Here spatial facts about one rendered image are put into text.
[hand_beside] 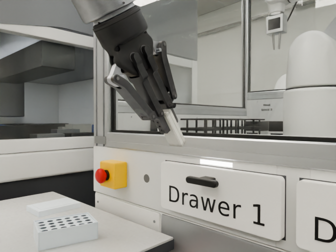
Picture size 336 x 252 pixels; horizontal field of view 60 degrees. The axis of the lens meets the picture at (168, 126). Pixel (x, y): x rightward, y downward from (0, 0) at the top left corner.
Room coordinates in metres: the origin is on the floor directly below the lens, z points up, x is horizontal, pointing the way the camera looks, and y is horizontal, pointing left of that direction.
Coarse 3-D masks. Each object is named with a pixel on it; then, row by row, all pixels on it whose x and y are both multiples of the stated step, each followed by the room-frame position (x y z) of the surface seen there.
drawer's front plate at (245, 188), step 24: (168, 168) 0.67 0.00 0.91; (192, 168) 0.62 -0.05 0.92; (216, 168) 0.58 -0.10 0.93; (168, 192) 0.67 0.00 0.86; (192, 192) 0.62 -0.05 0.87; (216, 192) 0.58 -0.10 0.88; (240, 192) 0.54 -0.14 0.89; (264, 192) 0.51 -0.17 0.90; (216, 216) 0.58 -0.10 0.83; (240, 216) 0.54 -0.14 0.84; (264, 216) 0.51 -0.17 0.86
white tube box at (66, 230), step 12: (60, 216) 0.68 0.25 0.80; (72, 216) 0.69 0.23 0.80; (84, 216) 0.69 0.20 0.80; (36, 228) 0.61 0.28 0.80; (48, 228) 0.61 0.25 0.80; (60, 228) 0.61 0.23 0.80; (72, 228) 0.62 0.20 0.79; (84, 228) 0.63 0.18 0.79; (96, 228) 0.65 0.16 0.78; (36, 240) 0.60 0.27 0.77; (48, 240) 0.60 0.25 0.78; (60, 240) 0.61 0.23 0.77; (72, 240) 0.62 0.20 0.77; (84, 240) 0.63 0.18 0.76
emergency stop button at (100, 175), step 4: (100, 168) 0.78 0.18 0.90; (96, 172) 0.78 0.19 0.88; (100, 172) 0.77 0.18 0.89; (104, 172) 0.78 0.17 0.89; (96, 176) 0.78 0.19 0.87; (100, 176) 0.77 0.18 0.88; (104, 176) 0.77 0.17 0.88; (96, 180) 0.79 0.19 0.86; (100, 180) 0.77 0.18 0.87; (104, 180) 0.78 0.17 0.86
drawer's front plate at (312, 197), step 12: (300, 180) 0.47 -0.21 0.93; (312, 180) 0.47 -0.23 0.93; (300, 192) 0.47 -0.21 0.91; (312, 192) 0.45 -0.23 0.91; (324, 192) 0.44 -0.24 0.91; (300, 204) 0.47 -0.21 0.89; (312, 204) 0.45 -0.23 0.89; (324, 204) 0.44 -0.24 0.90; (300, 216) 0.47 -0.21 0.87; (312, 216) 0.45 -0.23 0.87; (324, 216) 0.44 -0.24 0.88; (300, 228) 0.47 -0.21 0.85; (312, 228) 0.45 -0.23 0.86; (324, 228) 0.44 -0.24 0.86; (300, 240) 0.47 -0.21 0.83; (312, 240) 0.45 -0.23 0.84
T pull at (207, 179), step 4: (188, 176) 0.59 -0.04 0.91; (192, 176) 0.58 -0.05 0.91; (204, 176) 0.59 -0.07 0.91; (208, 176) 0.59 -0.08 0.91; (188, 180) 0.58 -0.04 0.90; (192, 180) 0.58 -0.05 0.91; (196, 180) 0.57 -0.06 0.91; (200, 180) 0.56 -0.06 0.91; (204, 180) 0.56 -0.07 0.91; (208, 180) 0.55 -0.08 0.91; (212, 180) 0.55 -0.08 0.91; (216, 180) 0.55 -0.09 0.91; (200, 184) 0.56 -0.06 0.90; (204, 184) 0.56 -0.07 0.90; (208, 184) 0.55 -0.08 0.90; (212, 184) 0.54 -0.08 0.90; (216, 184) 0.54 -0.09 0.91
